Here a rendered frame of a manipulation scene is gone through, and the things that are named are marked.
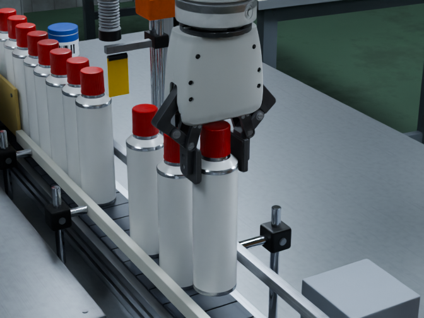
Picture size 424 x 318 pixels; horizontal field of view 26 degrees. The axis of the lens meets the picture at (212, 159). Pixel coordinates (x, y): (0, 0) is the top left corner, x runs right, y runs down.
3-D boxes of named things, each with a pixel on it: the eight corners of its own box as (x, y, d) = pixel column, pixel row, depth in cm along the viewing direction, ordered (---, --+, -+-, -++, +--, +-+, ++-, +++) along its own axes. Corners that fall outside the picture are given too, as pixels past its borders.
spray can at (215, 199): (184, 280, 109) (182, 120, 100) (222, 269, 111) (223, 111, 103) (206, 301, 105) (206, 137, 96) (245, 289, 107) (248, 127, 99)
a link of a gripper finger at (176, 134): (187, 117, 99) (187, 173, 102) (161, 122, 98) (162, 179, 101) (202, 127, 97) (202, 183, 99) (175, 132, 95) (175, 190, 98)
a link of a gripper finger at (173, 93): (200, 62, 96) (218, 104, 99) (141, 100, 94) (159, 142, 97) (206, 65, 95) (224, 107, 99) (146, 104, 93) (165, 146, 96)
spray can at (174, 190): (152, 276, 118) (147, 129, 109) (188, 265, 120) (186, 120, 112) (171, 295, 114) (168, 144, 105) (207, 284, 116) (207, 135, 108)
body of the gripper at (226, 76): (238, -1, 100) (237, 96, 104) (154, 12, 95) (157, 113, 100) (277, 16, 94) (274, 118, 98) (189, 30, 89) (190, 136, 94)
